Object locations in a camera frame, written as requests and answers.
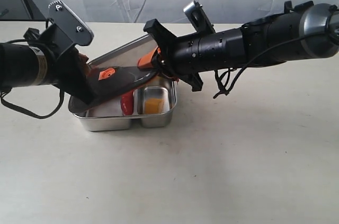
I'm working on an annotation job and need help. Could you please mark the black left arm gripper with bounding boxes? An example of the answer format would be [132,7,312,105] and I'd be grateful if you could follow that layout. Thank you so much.
[51,46,96,104]

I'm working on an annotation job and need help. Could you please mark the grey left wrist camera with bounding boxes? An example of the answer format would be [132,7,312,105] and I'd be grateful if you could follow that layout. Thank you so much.
[39,0,94,55]

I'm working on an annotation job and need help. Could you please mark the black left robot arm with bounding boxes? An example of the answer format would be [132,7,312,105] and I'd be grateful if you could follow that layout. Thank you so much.
[1,24,95,104]

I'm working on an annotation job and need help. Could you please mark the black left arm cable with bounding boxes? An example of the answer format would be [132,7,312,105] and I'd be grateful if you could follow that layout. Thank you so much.
[0,17,65,120]

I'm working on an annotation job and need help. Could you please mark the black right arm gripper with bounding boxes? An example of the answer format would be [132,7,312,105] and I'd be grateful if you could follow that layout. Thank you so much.
[137,19,246,92]

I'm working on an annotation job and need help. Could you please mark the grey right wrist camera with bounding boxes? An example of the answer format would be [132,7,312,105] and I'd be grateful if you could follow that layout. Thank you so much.
[183,0,216,35]

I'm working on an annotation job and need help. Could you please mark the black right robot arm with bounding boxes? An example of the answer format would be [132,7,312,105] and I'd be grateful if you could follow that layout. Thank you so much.
[138,1,338,95]

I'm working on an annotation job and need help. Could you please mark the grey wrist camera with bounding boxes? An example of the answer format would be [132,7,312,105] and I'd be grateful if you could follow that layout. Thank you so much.
[183,0,216,35]
[39,0,94,55]

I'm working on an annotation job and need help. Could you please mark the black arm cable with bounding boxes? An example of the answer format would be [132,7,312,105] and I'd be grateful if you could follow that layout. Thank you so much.
[0,17,65,120]
[212,30,329,100]

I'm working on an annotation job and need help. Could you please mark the dark vertical pole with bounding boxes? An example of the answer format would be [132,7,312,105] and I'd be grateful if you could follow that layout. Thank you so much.
[21,0,46,21]

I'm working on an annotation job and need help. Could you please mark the stainless steel lunch box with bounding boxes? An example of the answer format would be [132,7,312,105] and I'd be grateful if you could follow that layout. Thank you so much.
[68,77,177,131]

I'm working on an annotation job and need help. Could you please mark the dark transparent lunch box lid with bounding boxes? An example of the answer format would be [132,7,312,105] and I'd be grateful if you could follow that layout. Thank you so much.
[82,34,162,108]

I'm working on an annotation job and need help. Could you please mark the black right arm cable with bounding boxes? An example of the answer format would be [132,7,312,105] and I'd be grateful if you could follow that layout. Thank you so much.
[212,30,329,100]

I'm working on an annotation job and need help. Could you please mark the red toy sausage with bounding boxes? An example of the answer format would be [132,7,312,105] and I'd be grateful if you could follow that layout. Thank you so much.
[120,91,134,116]

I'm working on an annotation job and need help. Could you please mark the yellow toy cheese wedge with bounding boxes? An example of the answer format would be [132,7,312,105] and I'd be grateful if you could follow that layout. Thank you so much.
[144,98,164,114]

